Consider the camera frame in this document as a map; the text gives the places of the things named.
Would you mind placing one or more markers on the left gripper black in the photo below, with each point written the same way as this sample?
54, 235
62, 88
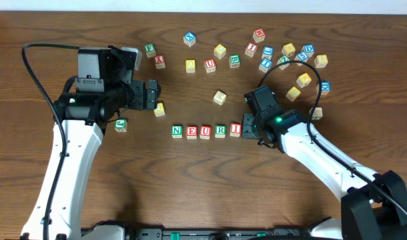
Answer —
150, 94

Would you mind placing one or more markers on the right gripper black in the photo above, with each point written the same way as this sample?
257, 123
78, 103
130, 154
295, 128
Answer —
249, 126

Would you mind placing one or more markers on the red i block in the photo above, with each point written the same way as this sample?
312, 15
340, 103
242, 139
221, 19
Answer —
235, 130
251, 49

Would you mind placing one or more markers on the green R block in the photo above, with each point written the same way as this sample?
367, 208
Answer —
220, 131

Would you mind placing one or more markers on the red u block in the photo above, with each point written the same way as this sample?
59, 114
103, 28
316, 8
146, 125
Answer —
210, 65
205, 132

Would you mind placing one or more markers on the green N block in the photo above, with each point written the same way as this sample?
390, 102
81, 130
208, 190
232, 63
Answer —
177, 131

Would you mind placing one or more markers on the red E block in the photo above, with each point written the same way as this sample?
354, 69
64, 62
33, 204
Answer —
191, 132

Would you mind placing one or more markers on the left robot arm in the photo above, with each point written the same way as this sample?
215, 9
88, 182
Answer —
81, 114

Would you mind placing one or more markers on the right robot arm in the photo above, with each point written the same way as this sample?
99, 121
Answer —
373, 205

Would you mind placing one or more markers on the yellow block lower left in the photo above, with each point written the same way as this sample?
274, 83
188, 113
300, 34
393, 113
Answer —
159, 110

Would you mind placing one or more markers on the yellow block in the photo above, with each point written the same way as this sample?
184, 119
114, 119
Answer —
159, 110
321, 61
220, 51
293, 94
190, 65
288, 50

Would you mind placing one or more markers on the green J block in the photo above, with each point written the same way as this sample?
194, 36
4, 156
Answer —
120, 125

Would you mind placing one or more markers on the white K block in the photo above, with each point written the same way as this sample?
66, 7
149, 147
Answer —
219, 98

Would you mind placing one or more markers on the green F block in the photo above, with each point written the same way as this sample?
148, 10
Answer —
150, 50

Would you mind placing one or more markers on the yellow block centre left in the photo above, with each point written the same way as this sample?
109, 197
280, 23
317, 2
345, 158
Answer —
190, 65

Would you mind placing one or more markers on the yellow block lower right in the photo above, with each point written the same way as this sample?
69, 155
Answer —
293, 94

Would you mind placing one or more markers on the blue T block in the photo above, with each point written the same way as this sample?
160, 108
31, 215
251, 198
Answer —
265, 65

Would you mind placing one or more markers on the white F block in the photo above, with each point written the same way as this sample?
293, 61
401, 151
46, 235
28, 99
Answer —
317, 114

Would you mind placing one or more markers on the green B block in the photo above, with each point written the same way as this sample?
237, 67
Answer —
234, 61

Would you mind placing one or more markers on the blue X block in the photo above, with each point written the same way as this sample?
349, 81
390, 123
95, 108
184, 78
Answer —
189, 39

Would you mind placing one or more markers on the yellow block mid right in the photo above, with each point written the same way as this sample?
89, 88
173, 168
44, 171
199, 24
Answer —
303, 80

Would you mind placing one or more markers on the green Z block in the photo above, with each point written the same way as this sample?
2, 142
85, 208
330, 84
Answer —
283, 62

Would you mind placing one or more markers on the blue L block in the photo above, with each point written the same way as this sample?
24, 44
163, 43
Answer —
267, 52

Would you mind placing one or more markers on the yellow block upper centre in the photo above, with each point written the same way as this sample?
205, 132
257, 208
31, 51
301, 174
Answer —
220, 51

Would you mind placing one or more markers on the blue D block lower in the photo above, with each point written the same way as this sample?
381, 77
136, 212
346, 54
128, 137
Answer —
323, 88

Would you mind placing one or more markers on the blue d block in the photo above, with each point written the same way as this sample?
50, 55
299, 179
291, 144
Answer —
323, 88
308, 49

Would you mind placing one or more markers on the yellow block upper right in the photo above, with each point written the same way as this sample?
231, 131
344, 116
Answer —
288, 50

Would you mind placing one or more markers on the blue S block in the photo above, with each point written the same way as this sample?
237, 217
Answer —
301, 56

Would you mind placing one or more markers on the red H block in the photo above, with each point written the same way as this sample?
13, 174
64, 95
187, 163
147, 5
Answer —
259, 35

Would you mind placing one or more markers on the yellow block far right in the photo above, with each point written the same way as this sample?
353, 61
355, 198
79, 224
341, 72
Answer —
321, 61

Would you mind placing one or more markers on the blue D block upper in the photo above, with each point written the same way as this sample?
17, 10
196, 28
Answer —
308, 49

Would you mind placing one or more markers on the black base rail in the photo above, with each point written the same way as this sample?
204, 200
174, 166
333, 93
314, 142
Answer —
118, 232

